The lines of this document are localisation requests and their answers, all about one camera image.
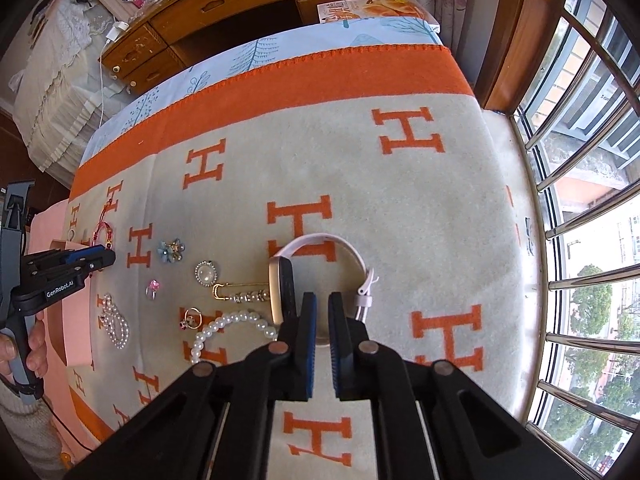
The orange cover book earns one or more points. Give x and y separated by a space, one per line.
380 10

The round silver pendant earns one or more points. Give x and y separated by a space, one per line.
206 274

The orange grey printed blanket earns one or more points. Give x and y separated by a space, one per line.
400 210

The window with metal railing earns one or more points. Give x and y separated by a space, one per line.
590 280

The wooden window frame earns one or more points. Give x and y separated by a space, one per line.
525 35

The small red earring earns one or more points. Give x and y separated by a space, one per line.
185 322

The pink jewelry box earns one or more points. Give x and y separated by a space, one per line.
75 330

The pink plush blanket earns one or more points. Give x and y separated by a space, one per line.
50 222

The white charger plug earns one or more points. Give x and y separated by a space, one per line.
116 31

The wooden desk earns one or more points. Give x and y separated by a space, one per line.
225 5

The white lace bed skirt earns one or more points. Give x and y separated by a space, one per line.
60 85

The person's left hand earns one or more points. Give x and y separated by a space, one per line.
36 345

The leaf print bed sheet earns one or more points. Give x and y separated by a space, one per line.
310 40

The person's left forearm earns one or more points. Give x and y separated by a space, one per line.
25 435

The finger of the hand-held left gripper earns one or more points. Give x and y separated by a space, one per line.
92 252
97 264

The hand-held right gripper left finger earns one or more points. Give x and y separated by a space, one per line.
307 340

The white bangle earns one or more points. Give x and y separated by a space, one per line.
277 290

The blue flower brooch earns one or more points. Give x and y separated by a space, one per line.
172 251

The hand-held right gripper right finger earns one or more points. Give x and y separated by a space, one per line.
337 345

